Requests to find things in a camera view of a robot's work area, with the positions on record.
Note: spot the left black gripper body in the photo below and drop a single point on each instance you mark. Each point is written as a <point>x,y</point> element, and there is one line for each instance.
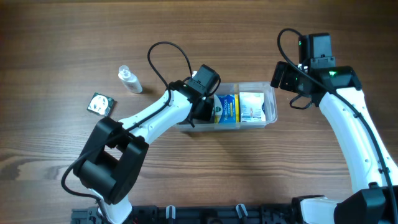
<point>203,109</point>

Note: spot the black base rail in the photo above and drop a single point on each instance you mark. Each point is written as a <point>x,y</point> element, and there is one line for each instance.
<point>263,214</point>

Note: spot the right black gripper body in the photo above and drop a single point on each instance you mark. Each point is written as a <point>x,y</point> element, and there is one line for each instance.
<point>291,79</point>

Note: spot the white Beiersdorf plaster box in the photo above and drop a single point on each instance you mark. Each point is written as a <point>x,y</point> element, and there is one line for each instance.
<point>252,107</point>

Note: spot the small clear white bottle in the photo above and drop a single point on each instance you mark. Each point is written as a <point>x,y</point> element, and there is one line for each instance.
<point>129,80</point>

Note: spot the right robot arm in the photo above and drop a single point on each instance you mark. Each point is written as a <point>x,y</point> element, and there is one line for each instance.
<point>338,93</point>

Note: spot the clear plastic container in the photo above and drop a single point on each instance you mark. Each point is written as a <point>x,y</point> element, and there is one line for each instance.
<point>231,89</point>

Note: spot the blue yellow VapoDrops box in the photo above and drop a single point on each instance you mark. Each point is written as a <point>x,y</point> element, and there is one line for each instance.
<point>226,109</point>

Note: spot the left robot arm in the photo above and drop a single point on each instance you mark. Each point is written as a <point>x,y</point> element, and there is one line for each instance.
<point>113,155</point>

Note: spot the dark green round-label box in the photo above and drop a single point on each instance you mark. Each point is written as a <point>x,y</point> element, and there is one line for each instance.
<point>101,105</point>

